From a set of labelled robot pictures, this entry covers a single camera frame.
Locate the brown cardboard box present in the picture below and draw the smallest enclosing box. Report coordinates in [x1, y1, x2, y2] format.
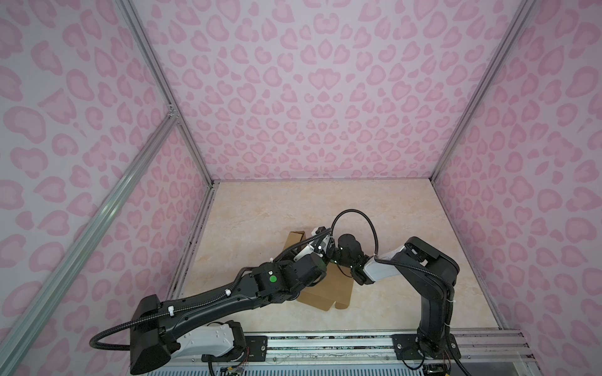
[281, 230, 354, 312]

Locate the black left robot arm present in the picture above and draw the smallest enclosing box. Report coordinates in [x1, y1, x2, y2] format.
[130, 254, 327, 375]

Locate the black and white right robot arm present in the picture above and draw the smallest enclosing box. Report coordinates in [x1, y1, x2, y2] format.
[326, 234, 460, 358]

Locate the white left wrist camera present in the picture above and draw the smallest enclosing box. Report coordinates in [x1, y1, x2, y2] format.
[293, 243, 324, 262]

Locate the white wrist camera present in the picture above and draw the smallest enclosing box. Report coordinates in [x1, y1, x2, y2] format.
[312, 227, 332, 239]
[293, 243, 324, 262]

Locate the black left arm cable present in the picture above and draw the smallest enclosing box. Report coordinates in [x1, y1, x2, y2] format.
[270, 227, 335, 264]

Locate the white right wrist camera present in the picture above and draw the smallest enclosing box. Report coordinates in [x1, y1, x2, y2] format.
[312, 227, 332, 239]

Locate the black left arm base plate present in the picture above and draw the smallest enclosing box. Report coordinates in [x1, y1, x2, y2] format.
[202, 335, 268, 363]

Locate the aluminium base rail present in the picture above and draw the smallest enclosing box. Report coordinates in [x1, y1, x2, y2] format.
[124, 328, 544, 376]

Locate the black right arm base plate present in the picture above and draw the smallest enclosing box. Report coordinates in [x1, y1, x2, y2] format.
[391, 334, 462, 362]

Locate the aluminium diagonal frame bar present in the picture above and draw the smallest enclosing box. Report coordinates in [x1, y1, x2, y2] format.
[0, 112, 179, 372]

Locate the aluminium right corner post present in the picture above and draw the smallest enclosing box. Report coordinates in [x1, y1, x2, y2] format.
[429, 0, 539, 186]

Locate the aluminium corner post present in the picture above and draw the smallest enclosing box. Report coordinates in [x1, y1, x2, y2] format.
[429, 0, 539, 186]
[114, 0, 214, 187]

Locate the aluminium left corner post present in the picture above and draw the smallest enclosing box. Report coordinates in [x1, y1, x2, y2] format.
[114, 0, 214, 187]

